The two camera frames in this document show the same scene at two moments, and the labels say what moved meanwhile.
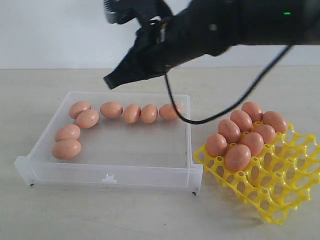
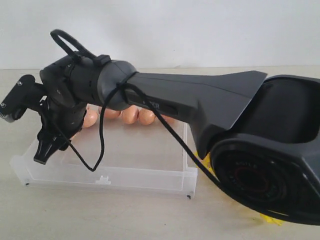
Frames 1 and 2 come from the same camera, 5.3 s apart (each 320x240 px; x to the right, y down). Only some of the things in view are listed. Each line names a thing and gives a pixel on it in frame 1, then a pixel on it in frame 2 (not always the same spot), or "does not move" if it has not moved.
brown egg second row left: x=87 y=118 does not move
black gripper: x=145 y=11 → x=26 y=93
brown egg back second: x=111 y=109 does not move
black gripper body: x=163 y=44 → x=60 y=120
